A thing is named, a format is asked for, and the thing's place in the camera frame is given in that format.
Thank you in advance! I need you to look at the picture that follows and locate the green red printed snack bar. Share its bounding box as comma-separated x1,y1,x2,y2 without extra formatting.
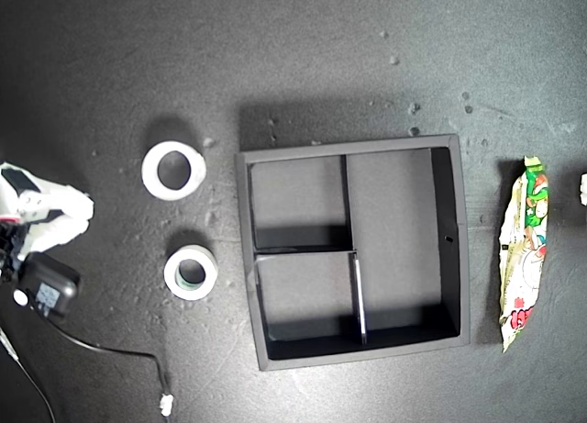
498,155,550,353

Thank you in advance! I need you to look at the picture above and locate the large white tape roll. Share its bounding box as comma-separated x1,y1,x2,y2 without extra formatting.
140,140,207,201

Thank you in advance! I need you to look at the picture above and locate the small white tape roll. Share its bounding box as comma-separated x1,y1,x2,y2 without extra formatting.
163,243,218,301

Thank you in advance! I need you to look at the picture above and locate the black compartment tray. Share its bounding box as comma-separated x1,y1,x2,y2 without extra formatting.
234,133,472,373

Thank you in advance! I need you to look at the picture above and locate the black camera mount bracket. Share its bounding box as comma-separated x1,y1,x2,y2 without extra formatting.
0,220,23,284

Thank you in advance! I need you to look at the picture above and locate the white cable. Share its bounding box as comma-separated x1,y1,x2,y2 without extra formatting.
0,326,20,363

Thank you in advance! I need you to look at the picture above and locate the black camera cable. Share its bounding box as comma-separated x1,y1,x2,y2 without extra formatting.
53,317,170,392

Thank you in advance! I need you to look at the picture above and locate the thin black cable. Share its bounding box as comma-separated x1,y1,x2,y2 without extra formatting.
16,358,59,423

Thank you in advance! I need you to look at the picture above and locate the white cable connector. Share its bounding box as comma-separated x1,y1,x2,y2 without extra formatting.
158,384,175,417

